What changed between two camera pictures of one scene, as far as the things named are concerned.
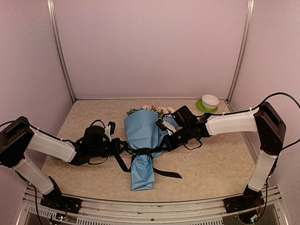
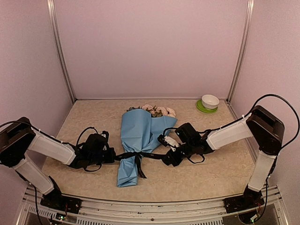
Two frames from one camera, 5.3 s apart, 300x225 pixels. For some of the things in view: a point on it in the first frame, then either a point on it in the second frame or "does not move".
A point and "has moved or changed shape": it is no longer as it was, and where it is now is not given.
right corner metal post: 243,49 does not move
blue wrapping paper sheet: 143,132 has moved or changed shape
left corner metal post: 55,32 does not move
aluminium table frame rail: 273,211 does not move
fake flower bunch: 161,111 has moved or changed shape
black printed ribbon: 125,158 has moved or changed shape
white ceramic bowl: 209,101 does not move
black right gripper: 171,145 → 175,161
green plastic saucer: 200,106 does not move
